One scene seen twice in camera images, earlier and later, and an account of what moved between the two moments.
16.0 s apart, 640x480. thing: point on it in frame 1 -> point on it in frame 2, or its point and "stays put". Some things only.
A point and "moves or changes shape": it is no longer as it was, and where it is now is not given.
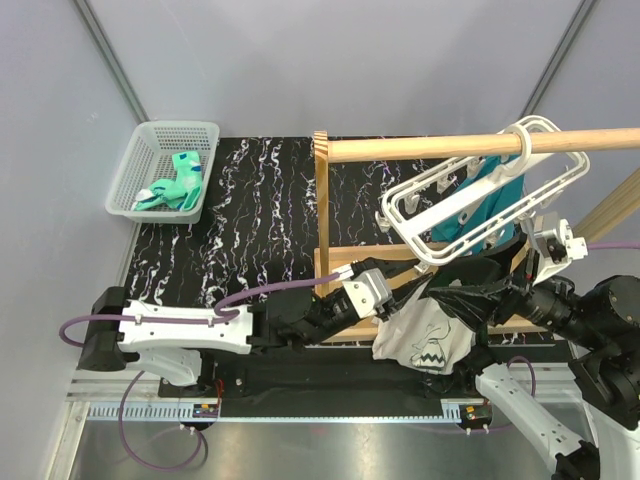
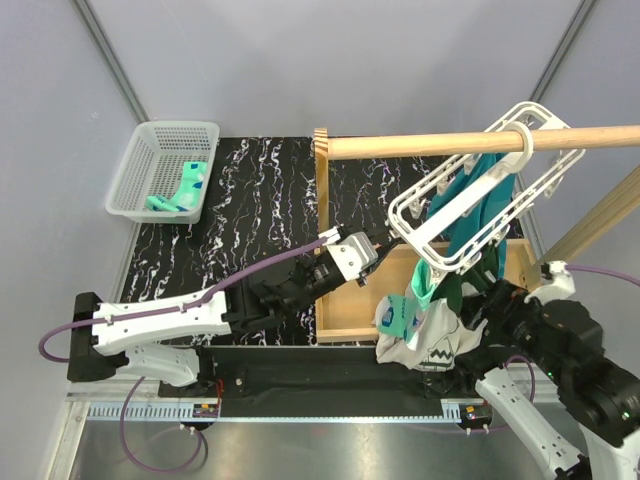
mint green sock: (188, 166) -> (399, 314)
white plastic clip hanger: (444, 211) moves or changes shape
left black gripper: (402, 294) -> (384, 250)
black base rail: (323, 375) stays put
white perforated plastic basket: (166, 175) stays put
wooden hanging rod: (418, 147) stays put
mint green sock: (163, 190) -> (188, 195)
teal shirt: (489, 168) -> (470, 172)
